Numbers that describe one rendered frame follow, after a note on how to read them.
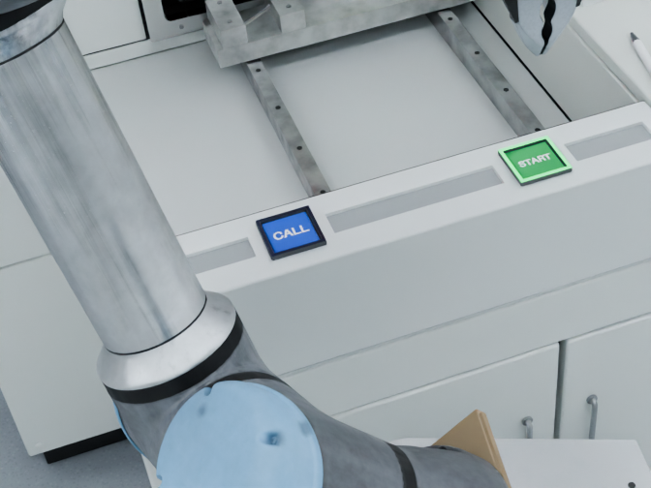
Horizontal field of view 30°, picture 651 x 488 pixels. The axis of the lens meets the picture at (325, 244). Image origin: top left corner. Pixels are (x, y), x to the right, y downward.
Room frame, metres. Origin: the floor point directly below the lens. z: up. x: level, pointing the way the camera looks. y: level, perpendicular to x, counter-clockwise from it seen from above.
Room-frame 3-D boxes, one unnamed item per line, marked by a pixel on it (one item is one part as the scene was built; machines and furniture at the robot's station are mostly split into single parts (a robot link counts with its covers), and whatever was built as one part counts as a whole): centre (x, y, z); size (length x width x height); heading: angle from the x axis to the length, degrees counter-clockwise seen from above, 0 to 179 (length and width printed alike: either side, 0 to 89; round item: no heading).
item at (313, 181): (1.18, 0.03, 0.84); 0.50 x 0.02 x 0.03; 14
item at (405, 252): (0.90, -0.10, 0.89); 0.55 x 0.09 x 0.14; 104
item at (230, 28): (1.37, 0.09, 0.89); 0.08 x 0.03 x 0.03; 14
